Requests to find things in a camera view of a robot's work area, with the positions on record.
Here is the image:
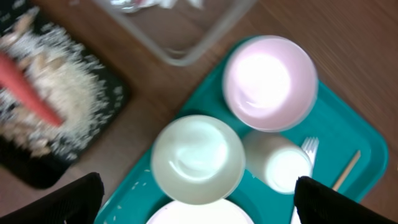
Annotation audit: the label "wooden skewer stick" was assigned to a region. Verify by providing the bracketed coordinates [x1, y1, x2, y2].
[332, 151, 361, 192]

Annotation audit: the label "pink round plate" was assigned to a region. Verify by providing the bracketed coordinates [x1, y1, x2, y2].
[147, 199, 254, 224]

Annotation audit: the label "black plastic waste tray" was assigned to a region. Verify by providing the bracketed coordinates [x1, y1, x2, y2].
[1, 12, 131, 189]

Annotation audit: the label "white napkin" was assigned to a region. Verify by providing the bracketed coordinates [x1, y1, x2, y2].
[108, 0, 205, 13]

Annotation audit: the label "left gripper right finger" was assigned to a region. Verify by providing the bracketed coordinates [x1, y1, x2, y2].
[294, 176, 394, 224]

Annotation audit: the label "white bowl with food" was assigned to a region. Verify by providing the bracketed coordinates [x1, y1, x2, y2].
[150, 114, 246, 205]

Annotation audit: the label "orange carrot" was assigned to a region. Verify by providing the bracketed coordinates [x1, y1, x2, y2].
[1, 53, 63, 126]

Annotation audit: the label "white plastic fork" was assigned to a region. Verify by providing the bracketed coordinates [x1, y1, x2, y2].
[290, 137, 319, 224]

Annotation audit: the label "clear plastic storage bin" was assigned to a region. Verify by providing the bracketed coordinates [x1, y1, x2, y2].
[96, 0, 255, 67]

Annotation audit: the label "white paper cup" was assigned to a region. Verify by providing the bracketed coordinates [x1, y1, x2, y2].
[243, 131, 312, 194]

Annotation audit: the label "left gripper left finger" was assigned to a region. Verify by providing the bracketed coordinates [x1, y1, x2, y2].
[1, 172, 104, 224]

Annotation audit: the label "rice and food scraps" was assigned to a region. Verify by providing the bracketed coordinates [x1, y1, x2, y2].
[0, 6, 125, 161]

